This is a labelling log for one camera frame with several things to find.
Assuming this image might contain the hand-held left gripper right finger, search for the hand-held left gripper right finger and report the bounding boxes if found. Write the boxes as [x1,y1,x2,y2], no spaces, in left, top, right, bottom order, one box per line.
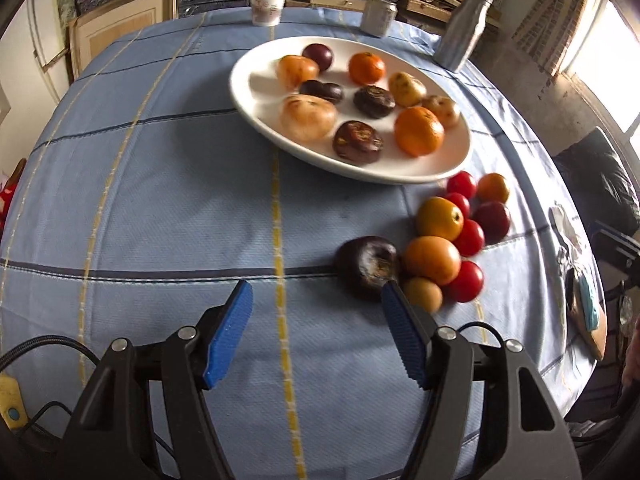
[381,280,583,480]

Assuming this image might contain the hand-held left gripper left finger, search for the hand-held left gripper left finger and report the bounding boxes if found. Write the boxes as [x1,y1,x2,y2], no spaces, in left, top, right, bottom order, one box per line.
[62,280,254,480]

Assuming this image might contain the small tan longan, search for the small tan longan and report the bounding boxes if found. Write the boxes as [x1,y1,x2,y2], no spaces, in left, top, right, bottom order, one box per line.
[402,277,444,313]

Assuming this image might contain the small orange citrus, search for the small orange citrus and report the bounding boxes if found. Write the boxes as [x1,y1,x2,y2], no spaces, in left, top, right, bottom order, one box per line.
[403,235,462,286]
[476,172,511,204]
[416,196,465,242]

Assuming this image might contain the red plum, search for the red plum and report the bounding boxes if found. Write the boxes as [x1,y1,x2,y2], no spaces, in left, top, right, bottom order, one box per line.
[472,201,512,244]

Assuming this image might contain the reddish brown passion fruit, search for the reddish brown passion fruit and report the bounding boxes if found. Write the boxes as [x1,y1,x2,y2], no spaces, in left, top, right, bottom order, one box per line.
[332,120,385,164]

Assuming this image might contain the orange mandarin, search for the orange mandarin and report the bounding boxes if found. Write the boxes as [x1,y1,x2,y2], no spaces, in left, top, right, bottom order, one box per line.
[394,106,446,157]
[348,52,387,86]

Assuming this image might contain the tan passion fruit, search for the tan passion fruit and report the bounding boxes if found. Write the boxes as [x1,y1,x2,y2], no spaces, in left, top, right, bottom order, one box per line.
[421,95,461,128]
[279,94,337,140]

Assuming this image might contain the yellow passion fruit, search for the yellow passion fruit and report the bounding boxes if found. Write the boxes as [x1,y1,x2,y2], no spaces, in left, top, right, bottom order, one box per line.
[388,71,428,107]

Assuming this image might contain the white ceramic plate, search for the white ceramic plate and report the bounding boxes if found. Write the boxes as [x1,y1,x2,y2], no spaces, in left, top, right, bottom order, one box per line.
[229,36,473,185]

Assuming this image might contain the smooth purple passion fruit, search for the smooth purple passion fruit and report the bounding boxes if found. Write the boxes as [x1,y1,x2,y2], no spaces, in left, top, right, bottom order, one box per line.
[302,43,335,72]

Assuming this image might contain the person's right forearm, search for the person's right forearm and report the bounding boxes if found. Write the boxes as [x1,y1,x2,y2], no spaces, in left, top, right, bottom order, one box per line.
[621,317,640,386]

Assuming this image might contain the blue checked tablecloth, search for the blue checked tablecloth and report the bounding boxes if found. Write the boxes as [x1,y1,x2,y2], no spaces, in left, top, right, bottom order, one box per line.
[0,7,608,480]

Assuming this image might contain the blue face mask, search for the blue face mask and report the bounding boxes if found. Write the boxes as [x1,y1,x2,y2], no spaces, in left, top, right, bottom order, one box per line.
[575,266,601,332]

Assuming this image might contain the white tissue packet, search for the white tissue packet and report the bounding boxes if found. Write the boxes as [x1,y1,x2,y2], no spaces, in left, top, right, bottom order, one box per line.
[549,203,583,261]

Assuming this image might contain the yellow plastic device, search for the yellow plastic device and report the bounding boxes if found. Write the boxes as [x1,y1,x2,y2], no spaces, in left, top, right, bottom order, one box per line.
[0,374,27,431]

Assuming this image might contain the red checked cloth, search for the red checked cloth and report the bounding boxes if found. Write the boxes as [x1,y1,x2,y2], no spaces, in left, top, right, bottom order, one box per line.
[0,180,16,223]

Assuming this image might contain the brown plush toy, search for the brown plush toy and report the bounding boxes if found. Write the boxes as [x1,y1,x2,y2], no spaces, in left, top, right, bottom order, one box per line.
[4,157,28,186]

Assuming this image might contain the silver bottle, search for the silver bottle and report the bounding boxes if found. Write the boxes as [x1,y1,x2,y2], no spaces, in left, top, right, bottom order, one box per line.
[435,0,493,72]

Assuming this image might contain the wooden framed panel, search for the wooden framed panel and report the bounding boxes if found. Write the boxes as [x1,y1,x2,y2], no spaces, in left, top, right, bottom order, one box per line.
[69,0,179,81]

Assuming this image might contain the white drink can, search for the white drink can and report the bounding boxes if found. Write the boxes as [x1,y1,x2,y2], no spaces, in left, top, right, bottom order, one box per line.
[361,0,398,38]

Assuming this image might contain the white paper cup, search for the white paper cup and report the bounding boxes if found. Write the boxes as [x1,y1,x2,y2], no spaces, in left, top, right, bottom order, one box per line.
[248,0,291,27]

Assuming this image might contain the window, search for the window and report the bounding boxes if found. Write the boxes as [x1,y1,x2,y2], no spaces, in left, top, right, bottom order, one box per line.
[557,0,640,146]

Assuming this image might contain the white door panel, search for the white door panel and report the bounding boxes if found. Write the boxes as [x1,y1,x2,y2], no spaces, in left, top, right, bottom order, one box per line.
[27,0,73,83]

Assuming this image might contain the thin black cable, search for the thin black cable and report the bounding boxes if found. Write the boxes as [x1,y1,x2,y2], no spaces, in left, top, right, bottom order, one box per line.
[457,321,501,346]

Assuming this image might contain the thick black cable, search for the thick black cable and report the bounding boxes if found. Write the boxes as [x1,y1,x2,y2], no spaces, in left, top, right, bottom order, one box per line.
[0,337,101,376]

